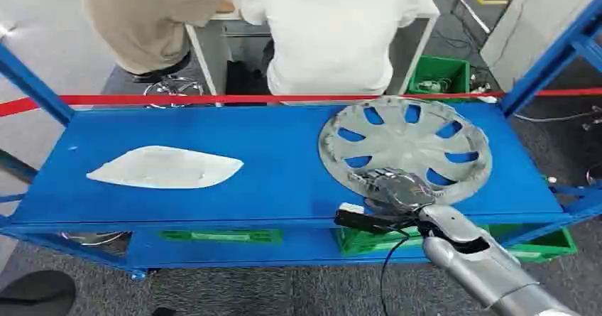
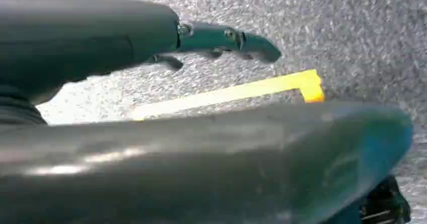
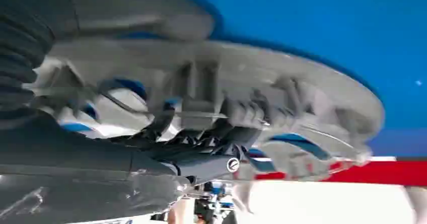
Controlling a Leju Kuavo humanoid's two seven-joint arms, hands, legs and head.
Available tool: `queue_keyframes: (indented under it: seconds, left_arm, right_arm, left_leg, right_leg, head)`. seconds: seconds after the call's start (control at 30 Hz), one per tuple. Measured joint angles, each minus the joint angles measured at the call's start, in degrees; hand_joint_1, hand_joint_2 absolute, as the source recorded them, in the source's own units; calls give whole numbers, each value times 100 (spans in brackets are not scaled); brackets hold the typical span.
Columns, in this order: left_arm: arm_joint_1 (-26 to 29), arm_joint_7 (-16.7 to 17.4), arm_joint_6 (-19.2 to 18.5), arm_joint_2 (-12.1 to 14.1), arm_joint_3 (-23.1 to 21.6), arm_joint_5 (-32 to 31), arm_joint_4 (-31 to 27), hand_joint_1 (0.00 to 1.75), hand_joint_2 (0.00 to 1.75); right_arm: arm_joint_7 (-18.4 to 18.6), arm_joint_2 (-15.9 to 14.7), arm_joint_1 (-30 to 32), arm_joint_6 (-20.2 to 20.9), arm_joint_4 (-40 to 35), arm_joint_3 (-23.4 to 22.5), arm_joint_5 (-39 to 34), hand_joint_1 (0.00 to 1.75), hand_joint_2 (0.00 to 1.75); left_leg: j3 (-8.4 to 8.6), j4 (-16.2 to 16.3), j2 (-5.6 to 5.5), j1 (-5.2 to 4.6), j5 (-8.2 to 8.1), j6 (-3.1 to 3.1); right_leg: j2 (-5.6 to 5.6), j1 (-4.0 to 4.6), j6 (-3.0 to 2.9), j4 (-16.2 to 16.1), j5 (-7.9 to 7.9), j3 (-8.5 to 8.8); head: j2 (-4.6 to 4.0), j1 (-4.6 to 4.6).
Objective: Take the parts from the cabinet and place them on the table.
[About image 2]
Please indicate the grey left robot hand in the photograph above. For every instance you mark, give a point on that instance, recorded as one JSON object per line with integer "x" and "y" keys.
{"x": 83, "y": 32}

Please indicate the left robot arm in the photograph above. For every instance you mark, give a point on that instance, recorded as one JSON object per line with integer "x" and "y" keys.
{"x": 16, "y": 109}

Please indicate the yellow floor tape corner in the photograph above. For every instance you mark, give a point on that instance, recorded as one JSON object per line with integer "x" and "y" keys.
{"x": 233, "y": 92}

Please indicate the black robot foot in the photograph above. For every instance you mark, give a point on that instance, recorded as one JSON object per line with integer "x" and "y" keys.
{"x": 383, "y": 199}

